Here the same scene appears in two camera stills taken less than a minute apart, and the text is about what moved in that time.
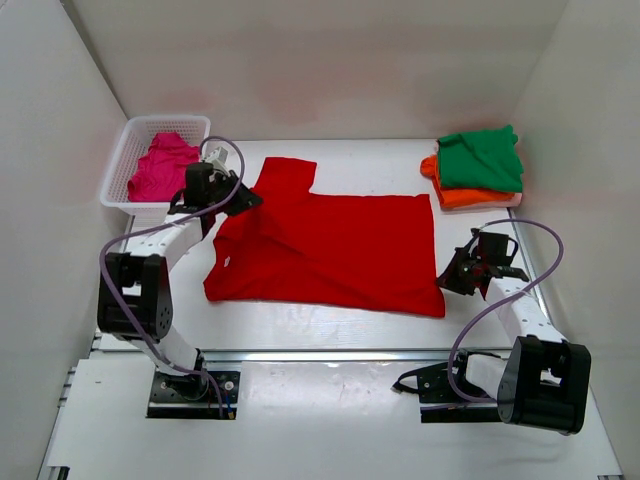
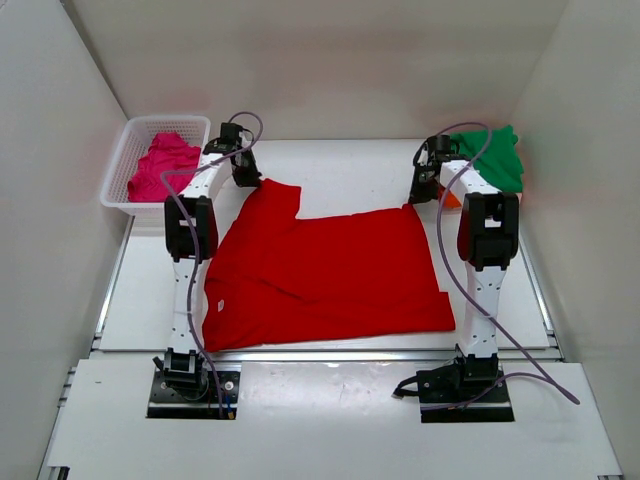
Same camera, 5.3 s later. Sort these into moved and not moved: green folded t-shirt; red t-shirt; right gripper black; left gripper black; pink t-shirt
Moved: right gripper black; left gripper black; red t-shirt
Not moved: green folded t-shirt; pink t-shirt
